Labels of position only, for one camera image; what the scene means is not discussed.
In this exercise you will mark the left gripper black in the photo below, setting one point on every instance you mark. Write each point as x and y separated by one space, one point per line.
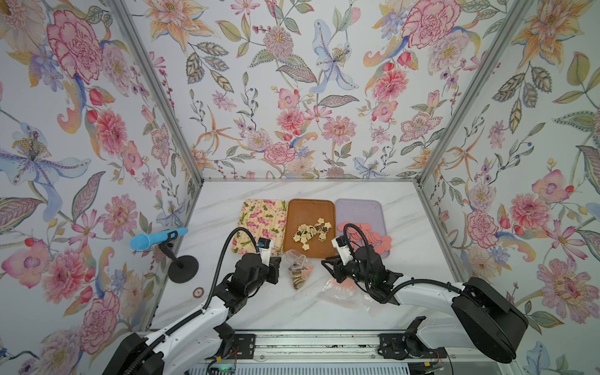
273 269

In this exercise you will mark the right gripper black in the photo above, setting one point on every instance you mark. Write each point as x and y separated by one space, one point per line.
338 267

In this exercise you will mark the bag of cream cookies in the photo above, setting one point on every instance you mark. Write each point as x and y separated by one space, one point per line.
347 295

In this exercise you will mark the bag of brown cookies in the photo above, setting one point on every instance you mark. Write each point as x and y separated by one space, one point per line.
299 266

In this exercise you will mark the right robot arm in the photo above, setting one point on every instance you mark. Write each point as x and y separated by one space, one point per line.
475 315

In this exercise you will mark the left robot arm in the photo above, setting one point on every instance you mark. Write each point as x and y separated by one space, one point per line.
201 334

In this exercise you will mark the pile of pink cookies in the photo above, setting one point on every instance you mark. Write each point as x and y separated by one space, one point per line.
382 243

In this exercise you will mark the pile of cream star cookies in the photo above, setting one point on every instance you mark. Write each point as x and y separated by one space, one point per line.
306 233

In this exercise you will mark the floral pattern tray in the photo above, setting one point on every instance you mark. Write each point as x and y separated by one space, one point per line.
265 218

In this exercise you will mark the lilac plastic tray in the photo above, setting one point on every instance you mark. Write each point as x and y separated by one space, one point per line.
359 211

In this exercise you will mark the black microphone stand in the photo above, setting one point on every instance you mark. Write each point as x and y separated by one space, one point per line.
182 269

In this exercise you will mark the brown wooden tray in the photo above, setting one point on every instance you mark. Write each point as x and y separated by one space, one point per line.
309 211

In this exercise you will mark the blue microphone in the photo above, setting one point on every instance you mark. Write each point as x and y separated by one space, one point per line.
143 242

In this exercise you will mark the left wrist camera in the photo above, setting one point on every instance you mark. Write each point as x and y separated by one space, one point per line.
264 250

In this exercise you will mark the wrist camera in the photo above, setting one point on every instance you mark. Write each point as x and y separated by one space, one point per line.
342 246
264 250

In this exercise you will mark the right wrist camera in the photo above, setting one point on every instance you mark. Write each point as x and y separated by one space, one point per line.
342 246

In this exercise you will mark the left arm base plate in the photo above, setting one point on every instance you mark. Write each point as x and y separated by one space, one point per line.
237 346

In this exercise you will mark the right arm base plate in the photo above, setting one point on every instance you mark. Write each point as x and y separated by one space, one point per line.
407 345

